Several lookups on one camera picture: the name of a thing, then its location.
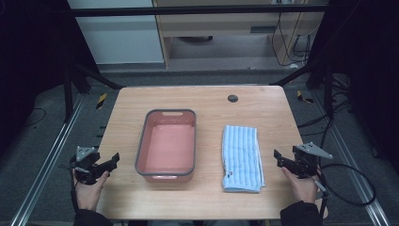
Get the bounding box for pink basin with grey rim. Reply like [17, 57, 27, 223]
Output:
[134, 108, 198, 184]

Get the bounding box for dark curtain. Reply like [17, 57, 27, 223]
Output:
[305, 0, 399, 173]
[0, 0, 102, 158]

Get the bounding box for black floor cables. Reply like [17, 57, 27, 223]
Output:
[295, 73, 356, 149]

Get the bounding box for yellow black striped tape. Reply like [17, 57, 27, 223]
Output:
[95, 92, 108, 110]
[295, 89, 315, 105]

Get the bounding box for blue striped towel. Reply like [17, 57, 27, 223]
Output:
[220, 124, 266, 194]

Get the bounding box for black horizontal frame bar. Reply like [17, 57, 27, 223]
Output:
[69, 4, 329, 18]

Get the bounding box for thin black floor cable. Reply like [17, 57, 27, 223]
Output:
[23, 106, 48, 128]

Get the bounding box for person's left hand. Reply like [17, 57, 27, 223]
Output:
[72, 169, 111, 212]

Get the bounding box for light wooden desk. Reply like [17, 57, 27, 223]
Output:
[152, 0, 329, 69]

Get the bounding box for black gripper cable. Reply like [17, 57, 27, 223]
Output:
[314, 163, 377, 220]

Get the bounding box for hanging black cables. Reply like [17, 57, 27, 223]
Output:
[270, 11, 315, 68]

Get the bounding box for white cabinet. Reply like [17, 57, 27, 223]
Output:
[67, 0, 166, 66]

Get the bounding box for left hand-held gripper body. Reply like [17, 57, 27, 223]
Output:
[69, 145, 109, 186]

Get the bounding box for aluminium floor rail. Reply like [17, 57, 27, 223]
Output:
[8, 93, 87, 226]
[310, 89, 391, 226]

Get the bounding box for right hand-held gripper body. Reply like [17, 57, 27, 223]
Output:
[291, 141, 334, 181]

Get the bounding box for person's right hand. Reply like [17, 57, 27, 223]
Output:
[280, 166, 320, 204]

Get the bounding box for black metal stand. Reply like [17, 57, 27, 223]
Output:
[268, 61, 336, 121]
[61, 56, 126, 124]

